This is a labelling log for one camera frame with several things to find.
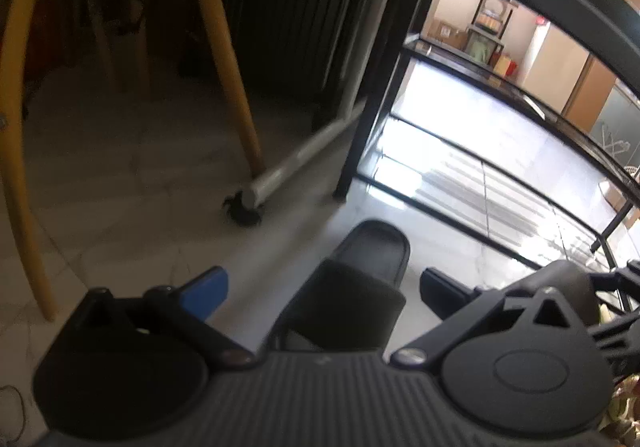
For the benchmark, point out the white metal frame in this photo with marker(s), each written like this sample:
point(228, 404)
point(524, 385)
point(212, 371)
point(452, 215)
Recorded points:
point(360, 52)

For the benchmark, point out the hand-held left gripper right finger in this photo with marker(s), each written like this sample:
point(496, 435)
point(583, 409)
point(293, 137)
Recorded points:
point(442, 292)

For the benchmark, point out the wooden door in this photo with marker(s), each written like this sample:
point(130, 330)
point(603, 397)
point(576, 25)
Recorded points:
point(590, 92)

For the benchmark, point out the cardboard boxes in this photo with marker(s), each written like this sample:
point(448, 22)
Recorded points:
point(447, 32)

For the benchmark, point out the yellow chair leg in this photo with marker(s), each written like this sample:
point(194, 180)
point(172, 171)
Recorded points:
point(230, 62)
point(17, 137)

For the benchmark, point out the wooden shelf unit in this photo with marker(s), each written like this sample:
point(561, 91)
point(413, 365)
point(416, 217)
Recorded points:
point(487, 27)

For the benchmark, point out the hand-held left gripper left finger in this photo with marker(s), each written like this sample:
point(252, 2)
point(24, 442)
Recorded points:
point(206, 293)

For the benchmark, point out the white folding rack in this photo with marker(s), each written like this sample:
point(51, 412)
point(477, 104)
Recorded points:
point(612, 142)

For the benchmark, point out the camouflage clothing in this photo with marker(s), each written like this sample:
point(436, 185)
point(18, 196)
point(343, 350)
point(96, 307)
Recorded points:
point(625, 412)

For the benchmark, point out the black caster wheel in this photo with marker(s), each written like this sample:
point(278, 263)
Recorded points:
point(244, 212)

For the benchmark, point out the black slipper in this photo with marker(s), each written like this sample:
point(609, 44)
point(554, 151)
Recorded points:
point(357, 272)

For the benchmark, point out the red box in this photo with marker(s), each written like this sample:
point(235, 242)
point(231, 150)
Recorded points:
point(507, 64)

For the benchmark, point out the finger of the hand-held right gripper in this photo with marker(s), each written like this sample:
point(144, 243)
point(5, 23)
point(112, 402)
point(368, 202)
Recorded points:
point(617, 334)
point(620, 279)

